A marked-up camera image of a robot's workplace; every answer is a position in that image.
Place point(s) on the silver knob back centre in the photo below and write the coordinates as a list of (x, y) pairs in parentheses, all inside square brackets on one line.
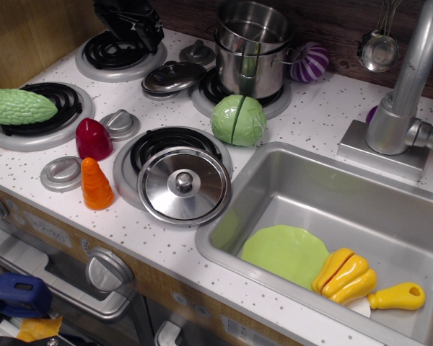
[(197, 53)]

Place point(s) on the back left stove burner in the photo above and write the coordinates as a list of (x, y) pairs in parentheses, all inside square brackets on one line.
[(128, 62)]

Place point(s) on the back right stove burner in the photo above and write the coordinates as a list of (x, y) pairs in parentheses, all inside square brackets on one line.
[(206, 94)]

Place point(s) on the small steel pot lid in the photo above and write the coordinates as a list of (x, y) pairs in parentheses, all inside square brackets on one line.
[(173, 76)]

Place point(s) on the red toy pepper piece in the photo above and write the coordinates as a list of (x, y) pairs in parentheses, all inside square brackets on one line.
[(93, 140)]

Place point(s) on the purple toy behind faucet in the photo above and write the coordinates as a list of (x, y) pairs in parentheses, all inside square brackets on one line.
[(370, 115)]

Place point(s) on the large steel pot lid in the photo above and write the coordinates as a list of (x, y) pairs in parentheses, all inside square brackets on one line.
[(184, 186)]

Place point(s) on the hanging steel ladle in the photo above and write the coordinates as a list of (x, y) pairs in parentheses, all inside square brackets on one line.
[(378, 50)]

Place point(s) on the lower steel pot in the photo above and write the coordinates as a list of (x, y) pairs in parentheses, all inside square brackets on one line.
[(254, 75)]

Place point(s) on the green toy bitter gourd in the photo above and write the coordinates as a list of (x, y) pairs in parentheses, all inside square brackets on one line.
[(20, 107)]

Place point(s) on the yellow handled toy knife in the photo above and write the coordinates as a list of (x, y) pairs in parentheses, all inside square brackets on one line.
[(403, 296)]

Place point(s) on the silver knob front left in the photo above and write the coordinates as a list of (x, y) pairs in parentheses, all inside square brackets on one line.
[(62, 174)]

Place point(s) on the silver oven door handle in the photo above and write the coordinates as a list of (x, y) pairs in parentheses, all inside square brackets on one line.
[(20, 257)]

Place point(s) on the green toy cabbage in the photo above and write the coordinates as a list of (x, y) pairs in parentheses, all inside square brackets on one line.
[(238, 120)]

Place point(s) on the orange toy carrot piece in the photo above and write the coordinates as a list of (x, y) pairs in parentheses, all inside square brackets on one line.
[(96, 189)]

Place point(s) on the front right stove burner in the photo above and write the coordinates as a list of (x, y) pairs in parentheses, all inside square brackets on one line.
[(140, 149)]

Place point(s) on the yellow toy squash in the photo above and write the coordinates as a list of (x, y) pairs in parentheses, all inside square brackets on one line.
[(344, 277)]

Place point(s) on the front left stove burner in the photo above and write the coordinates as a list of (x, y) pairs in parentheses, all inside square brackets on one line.
[(73, 104)]

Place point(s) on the silver toy faucet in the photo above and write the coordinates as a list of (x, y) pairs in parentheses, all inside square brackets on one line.
[(395, 140)]

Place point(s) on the silver sink basin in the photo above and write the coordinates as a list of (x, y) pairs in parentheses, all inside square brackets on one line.
[(387, 222)]

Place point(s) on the purple striped toy onion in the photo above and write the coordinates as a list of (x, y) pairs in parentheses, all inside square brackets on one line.
[(312, 63)]

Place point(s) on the blue clamp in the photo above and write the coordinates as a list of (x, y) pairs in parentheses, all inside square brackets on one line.
[(24, 296)]

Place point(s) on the steel pot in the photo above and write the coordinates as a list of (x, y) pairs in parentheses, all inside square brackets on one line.
[(252, 28), (254, 75)]

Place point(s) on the silver knob middle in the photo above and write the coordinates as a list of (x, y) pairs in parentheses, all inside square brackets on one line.
[(121, 125)]

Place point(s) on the silver knob under small lid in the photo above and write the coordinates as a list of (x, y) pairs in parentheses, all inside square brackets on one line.
[(159, 96)]

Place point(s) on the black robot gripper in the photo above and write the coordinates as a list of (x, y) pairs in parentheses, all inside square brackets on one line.
[(126, 19)]

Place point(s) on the silver oven dial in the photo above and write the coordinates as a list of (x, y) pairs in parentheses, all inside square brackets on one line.
[(106, 271)]

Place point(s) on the green plastic plate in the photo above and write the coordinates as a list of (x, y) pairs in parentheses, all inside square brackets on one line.
[(291, 253)]

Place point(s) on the stove burner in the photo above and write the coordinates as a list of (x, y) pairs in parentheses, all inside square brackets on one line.
[(128, 62), (73, 104), (206, 94), (140, 149)]

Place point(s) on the upper steel pot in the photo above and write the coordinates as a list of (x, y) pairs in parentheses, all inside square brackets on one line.
[(252, 28)]

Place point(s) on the yellow tape piece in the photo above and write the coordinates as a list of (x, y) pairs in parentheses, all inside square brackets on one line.
[(33, 329)]

